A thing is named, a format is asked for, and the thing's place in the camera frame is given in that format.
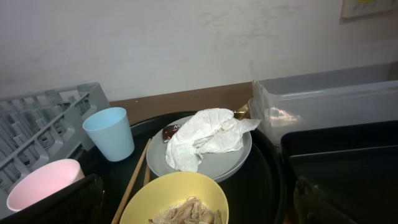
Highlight food scraps with rice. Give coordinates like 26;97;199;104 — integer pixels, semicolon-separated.
148;197;223;224

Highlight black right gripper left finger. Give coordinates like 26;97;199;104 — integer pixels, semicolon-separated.
1;174;104;224

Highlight wooden chopstick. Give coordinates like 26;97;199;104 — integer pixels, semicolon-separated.
143;164;150;186
111;138;152;224

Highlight light blue plastic cup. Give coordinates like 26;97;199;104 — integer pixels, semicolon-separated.
82;107;135;162

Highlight wall outlet plate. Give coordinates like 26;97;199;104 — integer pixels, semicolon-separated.
340;0;397;23

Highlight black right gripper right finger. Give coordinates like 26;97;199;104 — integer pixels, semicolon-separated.
294;177;358;224

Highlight gold foil wrapper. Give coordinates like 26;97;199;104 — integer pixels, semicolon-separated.
233;103;251;120

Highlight yellow bowl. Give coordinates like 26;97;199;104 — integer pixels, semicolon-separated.
120;172;229;224

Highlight grey dishwasher rack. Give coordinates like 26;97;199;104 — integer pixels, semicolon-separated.
1;83;109;218

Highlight white tissue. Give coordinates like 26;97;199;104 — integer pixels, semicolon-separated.
165;108;261;172

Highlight pink plastic cup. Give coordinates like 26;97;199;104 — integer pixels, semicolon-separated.
7;159;85;212

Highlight clear plastic bin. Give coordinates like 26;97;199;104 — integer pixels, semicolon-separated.
248;80;397;146

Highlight grey plate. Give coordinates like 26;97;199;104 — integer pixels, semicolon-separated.
146;125;252;182

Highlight black rectangular bin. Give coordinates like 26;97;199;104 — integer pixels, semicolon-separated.
281;121;397;223

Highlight brown snack wrapper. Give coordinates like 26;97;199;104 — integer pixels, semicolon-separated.
162;123;183;143

